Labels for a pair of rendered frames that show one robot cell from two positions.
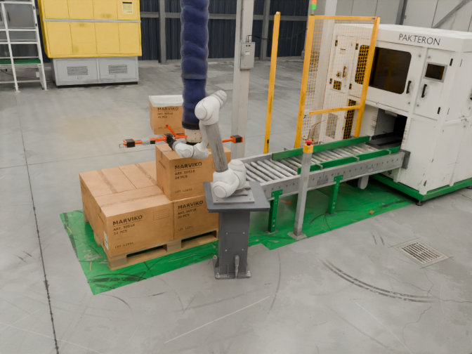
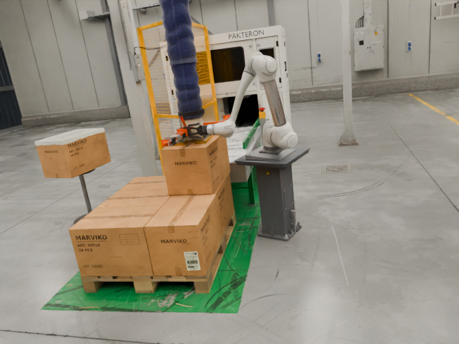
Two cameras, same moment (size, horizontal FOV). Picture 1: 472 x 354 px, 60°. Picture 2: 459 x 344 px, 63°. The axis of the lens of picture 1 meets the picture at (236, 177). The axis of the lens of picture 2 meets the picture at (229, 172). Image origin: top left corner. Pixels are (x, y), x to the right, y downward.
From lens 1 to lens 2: 2.81 m
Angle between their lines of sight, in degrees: 42
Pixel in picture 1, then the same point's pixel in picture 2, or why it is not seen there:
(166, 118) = (78, 155)
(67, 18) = not seen: outside the picture
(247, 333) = (367, 245)
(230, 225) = (284, 181)
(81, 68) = not seen: outside the picture
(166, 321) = (320, 278)
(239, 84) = (138, 97)
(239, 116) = (146, 131)
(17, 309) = not seen: outside the picture
